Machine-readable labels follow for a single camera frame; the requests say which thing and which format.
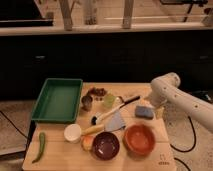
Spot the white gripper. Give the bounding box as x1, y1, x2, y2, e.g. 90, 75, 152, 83
145, 91, 166, 119

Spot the blue sponge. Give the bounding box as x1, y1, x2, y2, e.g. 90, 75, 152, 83
135, 106, 154, 119

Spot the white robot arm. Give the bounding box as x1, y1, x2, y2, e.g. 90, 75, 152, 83
147, 72, 213, 133

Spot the orange bowl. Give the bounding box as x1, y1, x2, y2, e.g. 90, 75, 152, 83
123, 124, 156, 156

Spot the purple bowl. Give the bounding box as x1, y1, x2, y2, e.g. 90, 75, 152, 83
92, 132, 120, 160

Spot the blue cloth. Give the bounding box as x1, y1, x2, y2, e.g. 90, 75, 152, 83
105, 111, 126, 132

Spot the light green cup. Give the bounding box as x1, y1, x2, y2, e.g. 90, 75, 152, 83
103, 94, 115, 108

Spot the dark grapes bunch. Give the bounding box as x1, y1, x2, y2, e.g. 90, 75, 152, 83
88, 87, 107, 101

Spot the yellow banana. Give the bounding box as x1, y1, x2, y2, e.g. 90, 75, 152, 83
82, 124, 104, 135

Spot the black white dish brush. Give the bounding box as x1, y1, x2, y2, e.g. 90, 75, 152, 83
91, 96, 140, 125

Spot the peach fruit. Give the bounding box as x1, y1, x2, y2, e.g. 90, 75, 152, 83
82, 135, 94, 151

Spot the white cup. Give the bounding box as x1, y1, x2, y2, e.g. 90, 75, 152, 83
64, 124, 82, 143

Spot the green plastic tray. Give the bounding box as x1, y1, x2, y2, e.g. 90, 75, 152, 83
31, 78, 83, 124

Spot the green chili pepper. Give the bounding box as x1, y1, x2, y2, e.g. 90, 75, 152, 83
32, 132, 46, 163

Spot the black power cable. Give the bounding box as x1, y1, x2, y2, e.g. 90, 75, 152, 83
170, 90, 213, 171

